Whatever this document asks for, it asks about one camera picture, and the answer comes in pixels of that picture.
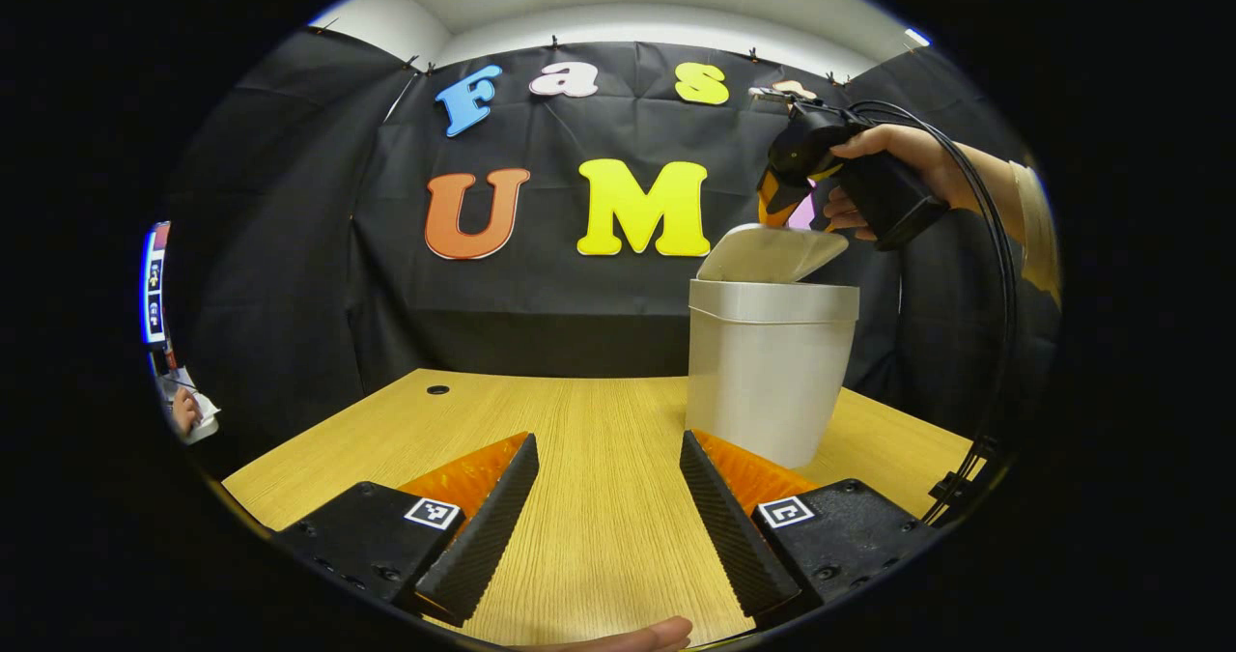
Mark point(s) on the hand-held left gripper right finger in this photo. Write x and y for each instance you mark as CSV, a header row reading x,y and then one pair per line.
x,y
724,526

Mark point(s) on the black backdrop cloth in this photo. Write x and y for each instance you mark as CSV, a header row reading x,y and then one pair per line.
x,y
290,227

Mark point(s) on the white desktop garbage bin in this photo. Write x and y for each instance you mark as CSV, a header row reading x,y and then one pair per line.
x,y
768,372

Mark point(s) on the white side desk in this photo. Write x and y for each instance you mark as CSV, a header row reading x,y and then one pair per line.
x,y
205,422

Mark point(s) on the ceiling light panel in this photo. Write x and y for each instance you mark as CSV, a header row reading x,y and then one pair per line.
x,y
917,37

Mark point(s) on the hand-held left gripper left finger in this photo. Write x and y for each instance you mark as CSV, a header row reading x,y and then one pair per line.
x,y
483,531

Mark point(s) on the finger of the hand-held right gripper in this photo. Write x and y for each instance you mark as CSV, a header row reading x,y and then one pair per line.
x,y
780,203

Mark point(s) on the wooden desktop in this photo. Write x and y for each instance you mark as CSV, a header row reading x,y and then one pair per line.
x,y
599,468

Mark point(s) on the computer monitor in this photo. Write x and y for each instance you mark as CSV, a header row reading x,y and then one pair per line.
x,y
154,285

